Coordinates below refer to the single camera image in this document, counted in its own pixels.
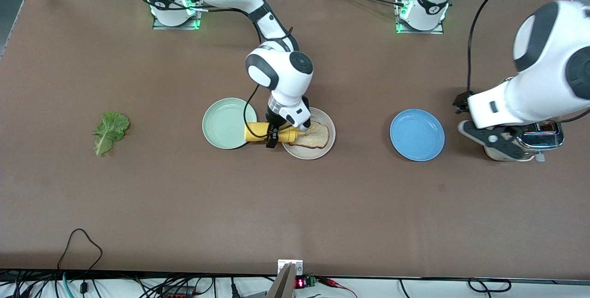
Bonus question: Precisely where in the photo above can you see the yellow mustard squeeze bottle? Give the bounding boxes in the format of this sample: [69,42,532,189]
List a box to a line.
[244,122,308,145]

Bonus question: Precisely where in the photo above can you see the green lettuce leaf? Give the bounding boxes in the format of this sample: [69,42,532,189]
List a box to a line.
[93,111,131,157]

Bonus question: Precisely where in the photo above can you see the beige plate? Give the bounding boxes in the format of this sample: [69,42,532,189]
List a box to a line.
[280,107,336,160]

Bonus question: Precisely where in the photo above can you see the light green plate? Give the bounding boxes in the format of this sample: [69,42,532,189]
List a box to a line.
[202,98,258,150]

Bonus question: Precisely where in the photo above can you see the blue plate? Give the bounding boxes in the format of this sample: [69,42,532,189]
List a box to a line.
[389,109,446,162]

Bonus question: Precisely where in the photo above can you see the beige chrome toaster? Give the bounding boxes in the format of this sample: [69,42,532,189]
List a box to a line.
[483,121,565,163]

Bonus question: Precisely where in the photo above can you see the grey metal beam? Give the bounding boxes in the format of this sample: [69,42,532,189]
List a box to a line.
[265,263,295,298]

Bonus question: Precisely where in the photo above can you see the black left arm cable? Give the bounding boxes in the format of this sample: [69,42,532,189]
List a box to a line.
[449,0,590,93]

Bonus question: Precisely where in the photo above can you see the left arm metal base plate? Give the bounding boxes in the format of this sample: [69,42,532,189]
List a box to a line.
[394,0,446,35]

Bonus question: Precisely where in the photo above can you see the small metal edge bracket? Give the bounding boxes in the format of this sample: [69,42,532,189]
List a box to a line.
[277,259,304,276]

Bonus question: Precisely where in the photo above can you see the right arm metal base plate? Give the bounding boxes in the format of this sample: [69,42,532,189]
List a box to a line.
[152,0,204,30]

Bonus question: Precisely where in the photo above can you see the coiled black cable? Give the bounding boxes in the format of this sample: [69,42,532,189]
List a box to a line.
[468,278,512,293]

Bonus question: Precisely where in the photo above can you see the red clip lead cable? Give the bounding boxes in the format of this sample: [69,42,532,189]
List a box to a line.
[317,276,359,298]

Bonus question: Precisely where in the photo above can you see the thin black looped cable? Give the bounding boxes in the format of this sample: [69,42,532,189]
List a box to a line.
[57,228,103,295]

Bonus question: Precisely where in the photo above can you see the teal cable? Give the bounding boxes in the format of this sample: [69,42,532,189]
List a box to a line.
[61,272,75,298]

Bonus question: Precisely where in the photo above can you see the black cable tangle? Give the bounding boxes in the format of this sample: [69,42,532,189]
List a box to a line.
[0,268,277,298]

